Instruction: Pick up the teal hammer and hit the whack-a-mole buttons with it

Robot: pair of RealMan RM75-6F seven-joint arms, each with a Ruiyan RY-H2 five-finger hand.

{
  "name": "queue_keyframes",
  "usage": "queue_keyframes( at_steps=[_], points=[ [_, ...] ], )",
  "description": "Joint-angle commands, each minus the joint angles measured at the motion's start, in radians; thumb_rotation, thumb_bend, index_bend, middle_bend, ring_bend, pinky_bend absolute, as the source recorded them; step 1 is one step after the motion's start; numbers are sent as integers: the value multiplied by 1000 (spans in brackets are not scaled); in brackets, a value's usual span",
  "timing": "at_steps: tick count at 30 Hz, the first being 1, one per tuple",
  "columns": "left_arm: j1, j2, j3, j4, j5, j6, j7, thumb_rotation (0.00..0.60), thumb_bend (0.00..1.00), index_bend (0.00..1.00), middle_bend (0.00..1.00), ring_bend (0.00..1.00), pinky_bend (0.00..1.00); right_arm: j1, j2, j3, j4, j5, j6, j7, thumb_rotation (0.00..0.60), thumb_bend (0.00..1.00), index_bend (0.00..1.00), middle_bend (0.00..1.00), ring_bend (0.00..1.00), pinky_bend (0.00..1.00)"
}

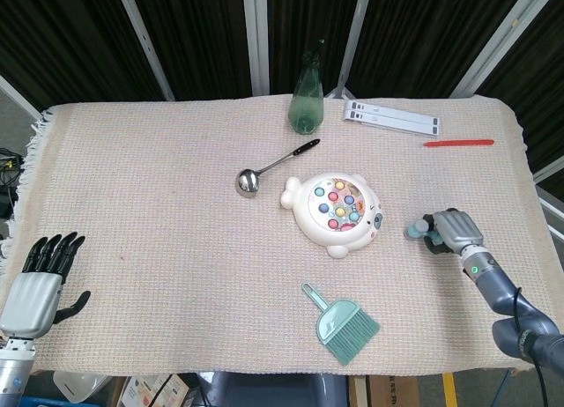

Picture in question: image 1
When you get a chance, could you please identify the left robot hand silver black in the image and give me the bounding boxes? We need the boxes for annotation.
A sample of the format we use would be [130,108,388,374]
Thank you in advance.
[0,231,92,340]

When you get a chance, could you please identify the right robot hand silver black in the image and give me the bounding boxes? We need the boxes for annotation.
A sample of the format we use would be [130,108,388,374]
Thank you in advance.
[421,207,486,255]

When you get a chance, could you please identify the teal toy mallet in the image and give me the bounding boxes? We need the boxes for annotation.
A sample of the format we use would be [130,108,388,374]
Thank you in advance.
[404,218,444,243]

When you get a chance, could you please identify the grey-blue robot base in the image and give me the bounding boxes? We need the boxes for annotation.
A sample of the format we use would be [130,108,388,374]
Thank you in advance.
[196,371,352,407]

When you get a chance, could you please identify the white whack-a-mole toy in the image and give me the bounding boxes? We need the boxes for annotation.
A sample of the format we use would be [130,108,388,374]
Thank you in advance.
[280,172,386,259]

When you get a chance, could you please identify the red flat plastic stick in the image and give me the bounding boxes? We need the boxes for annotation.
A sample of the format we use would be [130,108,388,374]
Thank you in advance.
[422,138,495,149]

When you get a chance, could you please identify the white plastic container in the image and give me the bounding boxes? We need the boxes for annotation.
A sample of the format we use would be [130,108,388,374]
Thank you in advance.
[52,370,114,404]

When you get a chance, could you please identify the blue plastic bin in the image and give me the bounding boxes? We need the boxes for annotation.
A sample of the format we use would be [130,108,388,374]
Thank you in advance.
[17,396,67,407]

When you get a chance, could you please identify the white folding laptop stand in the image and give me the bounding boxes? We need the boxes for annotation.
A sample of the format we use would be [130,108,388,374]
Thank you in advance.
[342,100,442,137]

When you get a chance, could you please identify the teal hand brush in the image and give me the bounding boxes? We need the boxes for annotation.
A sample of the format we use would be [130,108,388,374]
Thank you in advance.
[301,282,381,366]

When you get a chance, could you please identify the printed cardboard box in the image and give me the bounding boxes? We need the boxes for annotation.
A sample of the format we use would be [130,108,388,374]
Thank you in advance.
[115,374,195,407]

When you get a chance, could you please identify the beige woven table cloth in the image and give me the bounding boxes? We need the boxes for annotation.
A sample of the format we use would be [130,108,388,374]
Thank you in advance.
[0,92,559,377]

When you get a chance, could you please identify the brown cardboard box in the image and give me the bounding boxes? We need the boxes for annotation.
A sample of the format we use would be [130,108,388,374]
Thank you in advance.
[349,374,419,407]

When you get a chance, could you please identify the green spray bottle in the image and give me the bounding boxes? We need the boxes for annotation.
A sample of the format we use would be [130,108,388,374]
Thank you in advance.
[287,39,326,135]

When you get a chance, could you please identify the white aluminium frame post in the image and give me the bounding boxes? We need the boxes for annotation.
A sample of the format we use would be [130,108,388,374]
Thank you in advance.
[115,0,176,102]
[537,189,564,239]
[0,74,43,120]
[241,0,271,96]
[451,0,552,99]
[532,158,564,183]
[325,0,375,100]

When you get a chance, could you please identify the bundle of cables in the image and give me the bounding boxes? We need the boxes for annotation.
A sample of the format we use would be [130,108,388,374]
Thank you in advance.
[0,146,23,218]

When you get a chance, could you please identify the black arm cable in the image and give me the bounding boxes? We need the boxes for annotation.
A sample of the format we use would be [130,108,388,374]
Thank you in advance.
[510,286,550,407]

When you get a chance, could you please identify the steel ladle black handle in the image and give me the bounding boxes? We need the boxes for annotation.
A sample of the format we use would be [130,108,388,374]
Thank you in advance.
[235,138,322,200]

